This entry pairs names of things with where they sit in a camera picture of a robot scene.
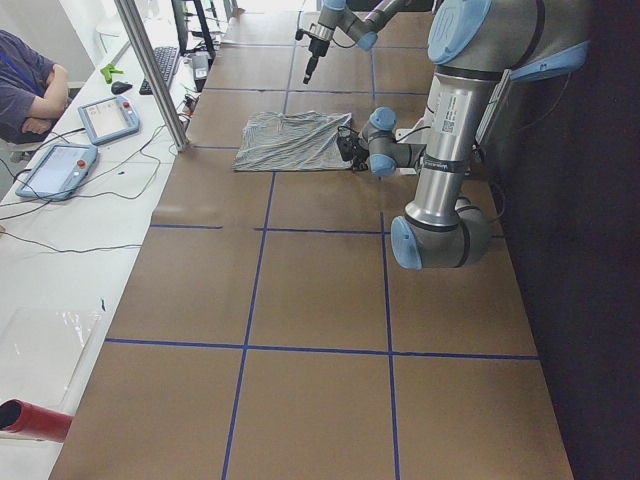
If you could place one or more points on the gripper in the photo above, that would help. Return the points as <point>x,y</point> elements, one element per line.
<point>316,49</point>
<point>358,152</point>

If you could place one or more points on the blue white striped shirt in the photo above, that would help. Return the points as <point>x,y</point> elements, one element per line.
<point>273,141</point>

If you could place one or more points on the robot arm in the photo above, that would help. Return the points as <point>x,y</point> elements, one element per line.
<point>337,15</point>
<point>471,45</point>

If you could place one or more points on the black keyboard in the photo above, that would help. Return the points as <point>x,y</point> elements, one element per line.
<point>167,58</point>

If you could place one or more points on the black computer mouse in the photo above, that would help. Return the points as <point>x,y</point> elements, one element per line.
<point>120,87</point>

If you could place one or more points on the green clamp tool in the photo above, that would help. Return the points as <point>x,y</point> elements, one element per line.
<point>109,71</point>

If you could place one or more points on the upper teach pendant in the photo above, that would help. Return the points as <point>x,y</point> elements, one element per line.
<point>109,119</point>

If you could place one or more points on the teach pendant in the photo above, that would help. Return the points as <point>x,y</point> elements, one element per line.
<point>109,119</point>
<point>59,172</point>

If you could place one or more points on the lower teach pendant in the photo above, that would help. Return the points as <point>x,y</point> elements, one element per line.
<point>59,172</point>

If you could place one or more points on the seated person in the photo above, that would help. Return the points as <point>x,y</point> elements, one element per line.
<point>34,92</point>

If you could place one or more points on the clear plastic bag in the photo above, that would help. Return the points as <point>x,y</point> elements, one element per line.
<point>40,352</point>

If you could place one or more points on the red cylinder tube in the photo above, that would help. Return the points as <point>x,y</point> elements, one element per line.
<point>33,421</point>

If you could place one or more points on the aluminium frame post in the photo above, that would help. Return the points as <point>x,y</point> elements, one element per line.
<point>139,40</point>

